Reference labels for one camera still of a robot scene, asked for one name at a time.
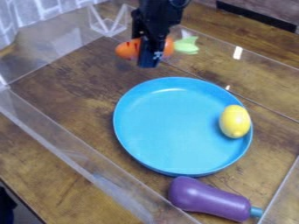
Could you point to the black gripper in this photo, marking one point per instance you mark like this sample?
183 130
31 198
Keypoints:
152 19

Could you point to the orange toy carrot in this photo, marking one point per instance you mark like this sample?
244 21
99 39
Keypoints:
127 50

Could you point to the blue round tray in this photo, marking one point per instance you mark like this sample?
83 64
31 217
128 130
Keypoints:
165 122

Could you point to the white patterned curtain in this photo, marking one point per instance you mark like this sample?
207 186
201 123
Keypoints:
19 13

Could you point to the yellow toy lemon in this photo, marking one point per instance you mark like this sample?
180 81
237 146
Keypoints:
233 121

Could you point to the purple toy eggplant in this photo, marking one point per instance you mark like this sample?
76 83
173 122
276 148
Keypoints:
192 196

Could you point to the clear acrylic enclosure wall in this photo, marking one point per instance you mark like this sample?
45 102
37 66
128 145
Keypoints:
61 82

